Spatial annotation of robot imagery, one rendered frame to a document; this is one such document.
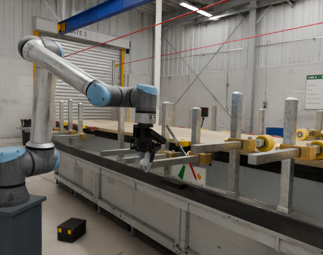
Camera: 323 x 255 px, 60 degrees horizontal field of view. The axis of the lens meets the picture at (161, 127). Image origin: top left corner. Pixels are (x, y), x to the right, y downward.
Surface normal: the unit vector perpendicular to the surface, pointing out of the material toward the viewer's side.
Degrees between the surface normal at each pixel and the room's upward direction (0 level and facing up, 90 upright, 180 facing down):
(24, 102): 90
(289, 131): 90
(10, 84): 90
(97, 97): 92
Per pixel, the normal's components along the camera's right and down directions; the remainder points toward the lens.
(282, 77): -0.71, 0.03
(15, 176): 0.78, 0.06
